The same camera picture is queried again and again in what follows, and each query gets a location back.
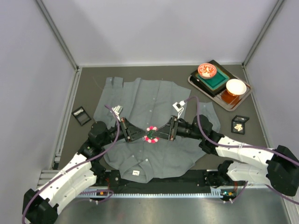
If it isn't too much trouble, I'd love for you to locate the grey button-up shirt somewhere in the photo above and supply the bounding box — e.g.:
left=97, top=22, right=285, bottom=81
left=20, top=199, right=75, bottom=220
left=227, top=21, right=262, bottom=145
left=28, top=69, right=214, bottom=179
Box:
left=93, top=77, right=221, bottom=183

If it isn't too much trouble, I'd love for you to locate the gold leaf brooch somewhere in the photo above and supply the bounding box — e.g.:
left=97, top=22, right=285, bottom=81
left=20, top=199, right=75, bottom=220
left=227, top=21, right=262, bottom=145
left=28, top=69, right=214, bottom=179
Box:
left=234, top=123, right=243, bottom=132

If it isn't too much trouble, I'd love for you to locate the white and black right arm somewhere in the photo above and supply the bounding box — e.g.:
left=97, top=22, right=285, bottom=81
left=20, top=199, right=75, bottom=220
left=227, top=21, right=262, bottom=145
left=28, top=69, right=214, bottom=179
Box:
left=152, top=115, right=299, bottom=196

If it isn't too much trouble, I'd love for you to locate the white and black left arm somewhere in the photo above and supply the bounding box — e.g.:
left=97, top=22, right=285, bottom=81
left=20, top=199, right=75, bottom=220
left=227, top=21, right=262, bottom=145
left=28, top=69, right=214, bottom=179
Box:
left=21, top=118, right=150, bottom=224

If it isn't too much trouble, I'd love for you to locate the black left jewellery box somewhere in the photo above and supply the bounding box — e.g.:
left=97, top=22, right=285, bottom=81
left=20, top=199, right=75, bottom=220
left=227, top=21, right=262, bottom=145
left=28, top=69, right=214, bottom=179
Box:
left=71, top=106, right=92, bottom=126

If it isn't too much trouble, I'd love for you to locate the black jewellery box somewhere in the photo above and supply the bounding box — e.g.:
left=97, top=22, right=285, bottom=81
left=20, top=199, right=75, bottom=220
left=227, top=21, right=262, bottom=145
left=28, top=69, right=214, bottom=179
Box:
left=231, top=115, right=249, bottom=135
left=71, top=106, right=92, bottom=126

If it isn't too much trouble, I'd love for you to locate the black rectangular tray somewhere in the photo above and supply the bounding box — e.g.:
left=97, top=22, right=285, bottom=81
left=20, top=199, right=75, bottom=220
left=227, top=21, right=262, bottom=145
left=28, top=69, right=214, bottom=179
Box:
left=190, top=60, right=236, bottom=97

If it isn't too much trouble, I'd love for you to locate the brown plastic tray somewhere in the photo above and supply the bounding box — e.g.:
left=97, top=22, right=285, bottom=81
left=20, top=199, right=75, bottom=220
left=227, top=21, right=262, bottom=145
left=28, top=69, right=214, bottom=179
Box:
left=187, top=75, right=252, bottom=112

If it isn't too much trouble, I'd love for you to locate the amber glass dish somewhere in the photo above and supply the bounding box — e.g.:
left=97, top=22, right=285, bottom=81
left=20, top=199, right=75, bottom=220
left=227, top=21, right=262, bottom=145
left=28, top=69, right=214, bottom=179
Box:
left=221, top=90, right=240, bottom=105

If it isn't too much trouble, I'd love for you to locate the black right jewellery box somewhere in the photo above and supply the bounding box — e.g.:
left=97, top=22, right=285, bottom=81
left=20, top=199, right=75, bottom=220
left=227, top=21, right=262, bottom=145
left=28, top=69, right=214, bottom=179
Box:
left=231, top=115, right=249, bottom=135

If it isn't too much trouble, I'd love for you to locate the red patterned bowl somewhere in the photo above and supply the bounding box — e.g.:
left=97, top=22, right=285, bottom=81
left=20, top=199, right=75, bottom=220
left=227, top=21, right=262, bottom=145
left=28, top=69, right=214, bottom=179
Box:
left=198, top=63, right=217, bottom=79

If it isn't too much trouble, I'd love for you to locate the green square dish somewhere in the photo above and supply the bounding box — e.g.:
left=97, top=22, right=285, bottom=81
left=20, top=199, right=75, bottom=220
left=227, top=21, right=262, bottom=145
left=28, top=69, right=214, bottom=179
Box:
left=197, top=70, right=230, bottom=91

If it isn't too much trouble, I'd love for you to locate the white and orange cup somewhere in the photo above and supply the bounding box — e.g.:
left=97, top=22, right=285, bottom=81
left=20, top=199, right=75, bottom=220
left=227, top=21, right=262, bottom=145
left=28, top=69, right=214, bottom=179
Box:
left=226, top=79, right=247, bottom=96

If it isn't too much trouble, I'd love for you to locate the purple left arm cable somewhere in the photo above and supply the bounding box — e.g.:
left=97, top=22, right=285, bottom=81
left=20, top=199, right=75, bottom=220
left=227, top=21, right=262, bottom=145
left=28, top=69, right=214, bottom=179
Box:
left=22, top=105, right=122, bottom=224

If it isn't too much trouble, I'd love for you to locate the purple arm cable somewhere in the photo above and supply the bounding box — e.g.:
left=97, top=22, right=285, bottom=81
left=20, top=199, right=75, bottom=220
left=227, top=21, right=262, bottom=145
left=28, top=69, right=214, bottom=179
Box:
left=183, top=96, right=299, bottom=206
left=22, top=105, right=122, bottom=224

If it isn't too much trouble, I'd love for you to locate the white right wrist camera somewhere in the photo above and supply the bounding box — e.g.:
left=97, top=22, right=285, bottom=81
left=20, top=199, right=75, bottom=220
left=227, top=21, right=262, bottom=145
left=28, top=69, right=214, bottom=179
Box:
left=172, top=100, right=185, bottom=119

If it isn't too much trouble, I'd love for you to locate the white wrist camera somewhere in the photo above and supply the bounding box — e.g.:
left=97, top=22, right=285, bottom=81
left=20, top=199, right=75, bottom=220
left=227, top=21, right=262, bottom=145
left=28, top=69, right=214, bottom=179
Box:
left=112, top=105, right=123, bottom=120
left=172, top=100, right=185, bottom=119

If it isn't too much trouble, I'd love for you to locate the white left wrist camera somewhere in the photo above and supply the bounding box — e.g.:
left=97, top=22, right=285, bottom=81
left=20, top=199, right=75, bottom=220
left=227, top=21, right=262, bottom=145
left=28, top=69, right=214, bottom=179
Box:
left=112, top=105, right=123, bottom=120

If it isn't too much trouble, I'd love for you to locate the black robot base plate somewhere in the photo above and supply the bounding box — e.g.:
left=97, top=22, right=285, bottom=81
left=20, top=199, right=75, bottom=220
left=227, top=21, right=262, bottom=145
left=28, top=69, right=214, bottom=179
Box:
left=92, top=170, right=245, bottom=193

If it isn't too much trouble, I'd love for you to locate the grey slotted cable duct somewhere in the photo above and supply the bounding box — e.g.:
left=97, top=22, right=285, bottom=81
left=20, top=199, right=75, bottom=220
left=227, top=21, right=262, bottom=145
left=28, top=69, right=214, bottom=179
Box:
left=77, top=189, right=235, bottom=199

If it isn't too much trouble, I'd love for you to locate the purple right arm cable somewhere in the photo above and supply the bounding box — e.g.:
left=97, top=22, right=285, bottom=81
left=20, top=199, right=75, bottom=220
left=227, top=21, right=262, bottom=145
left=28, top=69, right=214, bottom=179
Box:
left=183, top=96, right=299, bottom=206

